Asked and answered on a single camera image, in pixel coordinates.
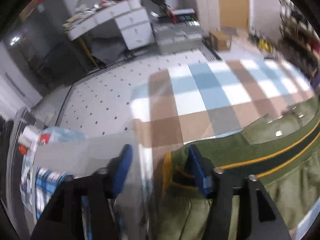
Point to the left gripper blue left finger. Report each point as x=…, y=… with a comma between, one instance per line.
x=62, y=216

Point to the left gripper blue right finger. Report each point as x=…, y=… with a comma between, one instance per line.
x=258, y=216

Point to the silver aluminium suitcase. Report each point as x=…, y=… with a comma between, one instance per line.
x=173, y=38

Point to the wooden shoe rack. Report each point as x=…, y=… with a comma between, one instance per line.
x=299, y=41

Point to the grey pillow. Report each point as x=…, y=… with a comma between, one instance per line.
x=82, y=158

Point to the white cup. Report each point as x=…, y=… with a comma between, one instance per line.
x=31, y=134

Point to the white dressing desk with drawers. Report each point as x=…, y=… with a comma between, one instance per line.
x=127, y=19

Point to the checkered bed sheet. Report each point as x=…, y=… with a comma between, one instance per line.
x=190, y=102

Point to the black refrigerator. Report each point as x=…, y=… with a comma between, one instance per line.
x=41, y=49

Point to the black red box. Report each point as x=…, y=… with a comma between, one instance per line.
x=183, y=15

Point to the blue white plaid folded cloth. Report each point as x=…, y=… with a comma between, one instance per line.
x=46, y=182

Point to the wooden door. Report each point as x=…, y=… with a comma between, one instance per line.
x=234, y=13

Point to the small cardboard box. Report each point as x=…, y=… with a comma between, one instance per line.
x=220, y=41

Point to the green yellow varsity jacket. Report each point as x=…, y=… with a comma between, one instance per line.
x=283, y=154

